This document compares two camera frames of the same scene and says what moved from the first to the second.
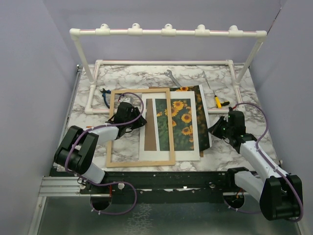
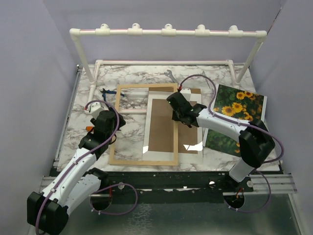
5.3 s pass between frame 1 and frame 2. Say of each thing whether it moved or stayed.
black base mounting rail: stayed
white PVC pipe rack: stayed
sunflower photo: moved
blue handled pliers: stayed
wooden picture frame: moved
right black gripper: moved
